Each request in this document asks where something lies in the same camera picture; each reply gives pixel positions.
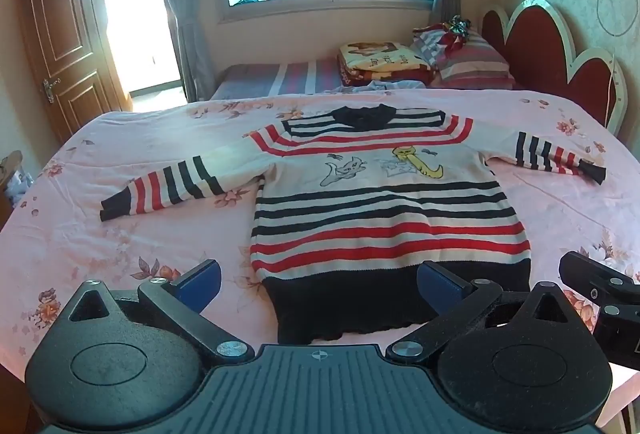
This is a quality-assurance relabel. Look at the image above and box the folded printed blanket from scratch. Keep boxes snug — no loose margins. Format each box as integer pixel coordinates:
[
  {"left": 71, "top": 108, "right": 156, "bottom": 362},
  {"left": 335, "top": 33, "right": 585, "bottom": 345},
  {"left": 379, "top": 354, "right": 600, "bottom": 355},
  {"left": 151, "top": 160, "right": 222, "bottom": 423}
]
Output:
[{"left": 337, "top": 39, "right": 437, "bottom": 85}]

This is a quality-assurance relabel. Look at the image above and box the striped knit sweater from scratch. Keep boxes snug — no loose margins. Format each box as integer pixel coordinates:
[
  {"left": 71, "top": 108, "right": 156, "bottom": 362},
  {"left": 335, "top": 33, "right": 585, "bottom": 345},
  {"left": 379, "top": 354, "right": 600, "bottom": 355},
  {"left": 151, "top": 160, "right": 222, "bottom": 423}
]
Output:
[{"left": 99, "top": 103, "right": 607, "bottom": 345}]

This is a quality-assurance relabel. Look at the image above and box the striped pillow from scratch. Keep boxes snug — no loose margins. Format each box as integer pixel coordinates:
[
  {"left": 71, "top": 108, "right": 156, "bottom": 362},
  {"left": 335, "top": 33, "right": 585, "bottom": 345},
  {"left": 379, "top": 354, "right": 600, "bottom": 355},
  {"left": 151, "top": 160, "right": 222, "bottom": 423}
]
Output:
[{"left": 412, "top": 27, "right": 516, "bottom": 90}]

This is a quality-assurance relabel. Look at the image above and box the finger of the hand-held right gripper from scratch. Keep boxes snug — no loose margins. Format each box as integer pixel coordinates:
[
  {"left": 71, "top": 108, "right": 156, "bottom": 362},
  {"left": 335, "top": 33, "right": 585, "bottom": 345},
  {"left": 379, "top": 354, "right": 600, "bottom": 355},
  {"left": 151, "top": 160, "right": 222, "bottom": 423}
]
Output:
[{"left": 559, "top": 251, "right": 640, "bottom": 306}]

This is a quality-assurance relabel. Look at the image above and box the striped mattress sheet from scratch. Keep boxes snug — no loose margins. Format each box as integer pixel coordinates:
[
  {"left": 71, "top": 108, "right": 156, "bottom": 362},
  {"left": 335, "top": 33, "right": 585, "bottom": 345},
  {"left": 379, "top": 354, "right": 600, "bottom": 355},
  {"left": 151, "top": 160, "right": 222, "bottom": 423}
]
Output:
[{"left": 209, "top": 58, "right": 346, "bottom": 102}]

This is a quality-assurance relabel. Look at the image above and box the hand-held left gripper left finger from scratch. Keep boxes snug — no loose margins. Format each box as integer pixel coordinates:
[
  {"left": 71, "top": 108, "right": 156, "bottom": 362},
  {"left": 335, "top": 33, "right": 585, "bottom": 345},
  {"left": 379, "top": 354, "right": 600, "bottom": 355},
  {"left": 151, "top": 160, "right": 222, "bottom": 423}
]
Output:
[{"left": 65, "top": 258, "right": 256, "bottom": 365}]

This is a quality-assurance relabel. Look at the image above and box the red ribbon bow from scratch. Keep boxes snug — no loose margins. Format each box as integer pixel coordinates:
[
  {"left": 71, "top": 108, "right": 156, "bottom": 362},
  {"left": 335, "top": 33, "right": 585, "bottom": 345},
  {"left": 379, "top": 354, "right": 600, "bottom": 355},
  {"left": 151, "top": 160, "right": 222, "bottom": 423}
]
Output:
[{"left": 434, "top": 14, "right": 476, "bottom": 56}]

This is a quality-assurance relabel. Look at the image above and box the pink floral bed sheet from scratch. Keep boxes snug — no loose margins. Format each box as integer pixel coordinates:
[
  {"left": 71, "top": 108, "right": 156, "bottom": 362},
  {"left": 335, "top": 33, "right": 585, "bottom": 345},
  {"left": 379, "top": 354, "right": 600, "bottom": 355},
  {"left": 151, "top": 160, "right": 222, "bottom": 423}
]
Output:
[{"left": 0, "top": 88, "right": 640, "bottom": 417}]

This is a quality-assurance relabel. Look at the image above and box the brown wooden door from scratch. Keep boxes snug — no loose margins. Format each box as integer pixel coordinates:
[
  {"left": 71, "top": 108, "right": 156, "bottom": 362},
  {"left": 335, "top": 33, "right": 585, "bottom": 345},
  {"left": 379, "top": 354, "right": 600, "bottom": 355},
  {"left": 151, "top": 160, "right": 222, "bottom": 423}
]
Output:
[{"left": 15, "top": 0, "right": 133, "bottom": 146}]

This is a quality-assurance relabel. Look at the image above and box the red heart-shaped headboard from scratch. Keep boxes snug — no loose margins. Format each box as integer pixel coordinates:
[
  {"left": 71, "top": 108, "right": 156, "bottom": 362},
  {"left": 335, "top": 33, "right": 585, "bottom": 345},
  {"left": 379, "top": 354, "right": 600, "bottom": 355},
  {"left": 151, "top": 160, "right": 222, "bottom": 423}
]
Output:
[{"left": 481, "top": 0, "right": 629, "bottom": 138}]

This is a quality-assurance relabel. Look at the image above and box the light blue cloth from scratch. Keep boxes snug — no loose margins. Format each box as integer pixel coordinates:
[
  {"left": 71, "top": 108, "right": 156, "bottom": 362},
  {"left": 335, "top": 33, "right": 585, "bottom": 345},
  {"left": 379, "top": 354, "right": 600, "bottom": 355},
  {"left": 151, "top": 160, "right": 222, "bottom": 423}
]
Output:
[{"left": 332, "top": 81, "right": 427, "bottom": 94}]

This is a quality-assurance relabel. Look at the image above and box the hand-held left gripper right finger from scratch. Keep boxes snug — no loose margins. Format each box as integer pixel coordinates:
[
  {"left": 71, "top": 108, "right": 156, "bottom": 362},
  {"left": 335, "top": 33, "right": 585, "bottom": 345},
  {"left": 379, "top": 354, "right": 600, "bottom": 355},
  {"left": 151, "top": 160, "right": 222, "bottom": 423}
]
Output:
[{"left": 387, "top": 260, "right": 577, "bottom": 365}]

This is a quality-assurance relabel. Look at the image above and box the brown bedside furniture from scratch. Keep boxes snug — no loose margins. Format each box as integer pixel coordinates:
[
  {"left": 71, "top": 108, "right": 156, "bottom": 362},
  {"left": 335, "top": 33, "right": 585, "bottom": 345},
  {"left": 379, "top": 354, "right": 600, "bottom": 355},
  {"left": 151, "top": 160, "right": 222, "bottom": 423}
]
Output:
[{"left": 0, "top": 150, "right": 25, "bottom": 217}]

